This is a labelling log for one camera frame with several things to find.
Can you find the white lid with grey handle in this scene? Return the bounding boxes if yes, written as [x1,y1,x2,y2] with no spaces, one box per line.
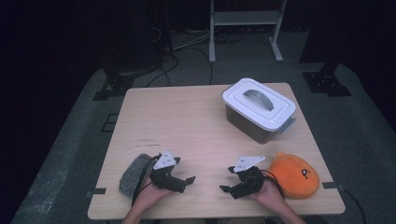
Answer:
[221,77,297,133]

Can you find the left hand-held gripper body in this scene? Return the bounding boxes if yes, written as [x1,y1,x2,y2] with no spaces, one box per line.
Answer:
[148,149,189,194]

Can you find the black floor cable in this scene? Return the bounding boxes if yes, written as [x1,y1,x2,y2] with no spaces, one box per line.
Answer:
[146,46,215,88]

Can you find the orange plush toy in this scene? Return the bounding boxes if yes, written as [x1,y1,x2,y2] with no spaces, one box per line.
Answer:
[268,151,320,200]

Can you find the black tape strip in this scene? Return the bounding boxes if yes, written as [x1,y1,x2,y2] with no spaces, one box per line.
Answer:
[85,188,107,199]
[321,181,346,191]

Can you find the grey fuzzy cloth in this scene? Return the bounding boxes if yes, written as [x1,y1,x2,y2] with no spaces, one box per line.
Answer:
[119,153,154,200]

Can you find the white floor cables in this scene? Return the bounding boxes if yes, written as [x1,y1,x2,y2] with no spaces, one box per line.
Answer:
[169,29,213,52]

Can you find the white metal stand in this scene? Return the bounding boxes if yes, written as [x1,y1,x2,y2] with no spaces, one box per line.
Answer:
[208,0,288,64]

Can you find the right hand-held gripper cable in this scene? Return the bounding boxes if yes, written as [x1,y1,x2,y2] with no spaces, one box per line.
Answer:
[260,169,286,200]

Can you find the black tape square on floor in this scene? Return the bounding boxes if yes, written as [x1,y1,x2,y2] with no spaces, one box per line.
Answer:
[101,113,120,133]

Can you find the person's left hand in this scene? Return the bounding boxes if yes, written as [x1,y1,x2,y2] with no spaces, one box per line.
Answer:
[132,178,174,216]

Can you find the left hand-held gripper cable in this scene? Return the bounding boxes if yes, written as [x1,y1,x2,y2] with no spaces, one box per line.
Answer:
[131,154,161,207]

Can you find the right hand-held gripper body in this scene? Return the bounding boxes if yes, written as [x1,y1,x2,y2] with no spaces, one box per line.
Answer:
[231,155,266,201]

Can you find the person's right hand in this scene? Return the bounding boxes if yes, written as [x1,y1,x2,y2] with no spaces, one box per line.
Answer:
[247,177,286,214]

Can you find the hand-held gripper cable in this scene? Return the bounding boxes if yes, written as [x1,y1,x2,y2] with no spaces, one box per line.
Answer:
[260,169,286,200]
[131,154,161,207]

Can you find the transparent storage box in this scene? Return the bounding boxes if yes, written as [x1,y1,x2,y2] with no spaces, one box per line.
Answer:
[225,105,297,145]

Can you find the black stand base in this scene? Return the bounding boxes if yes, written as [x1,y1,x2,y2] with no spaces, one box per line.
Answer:
[92,63,163,102]
[301,60,353,98]

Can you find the black cable beside table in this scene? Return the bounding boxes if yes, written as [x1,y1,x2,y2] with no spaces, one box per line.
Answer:
[342,188,368,224]

